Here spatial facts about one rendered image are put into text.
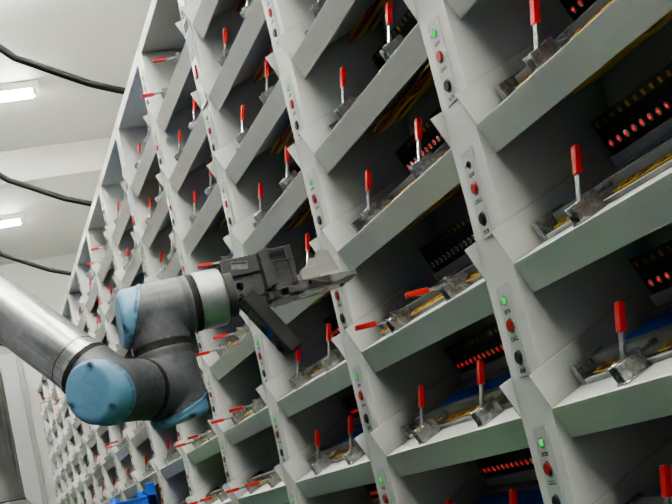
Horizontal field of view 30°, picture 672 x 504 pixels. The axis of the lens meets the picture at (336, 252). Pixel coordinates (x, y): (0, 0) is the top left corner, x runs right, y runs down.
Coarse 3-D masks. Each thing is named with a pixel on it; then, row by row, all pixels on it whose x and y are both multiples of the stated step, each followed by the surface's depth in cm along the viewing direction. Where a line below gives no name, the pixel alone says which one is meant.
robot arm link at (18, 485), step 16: (0, 368) 211; (0, 384) 208; (0, 400) 207; (0, 416) 206; (0, 432) 205; (0, 448) 204; (0, 464) 203; (16, 464) 206; (0, 480) 202; (16, 480) 205; (0, 496) 201; (16, 496) 203
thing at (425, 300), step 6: (468, 270) 187; (474, 270) 185; (468, 276) 188; (474, 276) 182; (444, 282) 196; (426, 294) 204; (432, 294) 202; (438, 294) 200; (420, 300) 207; (426, 300) 205; (432, 300) 200; (408, 306) 213; (414, 306) 211; (420, 306) 208; (414, 312) 208; (384, 324) 226
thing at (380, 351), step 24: (456, 264) 221; (480, 264) 171; (408, 288) 233; (480, 288) 173; (384, 312) 230; (432, 312) 191; (456, 312) 184; (480, 312) 178; (360, 336) 228; (384, 336) 225; (408, 336) 204; (432, 336) 196; (384, 360) 220
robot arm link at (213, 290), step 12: (204, 276) 191; (216, 276) 191; (204, 288) 190; (216, 288) 190; (204, 300) 189; (216, 300) 190; (228, 300) 190; (204, 312) 189; (216, 312) 190; (228, 312) 191; (216, 324) 192
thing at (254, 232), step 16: (288, 160) 259; (288, 176) 258; (288, 192) 255; (304, 192) 248; (272, 208) 268; (288, 208) 260; (304, 208) 301; (240, 224) 301; (256, 224) 300; (272, 224) 274; (240, 240) 300; (256, 240) 289
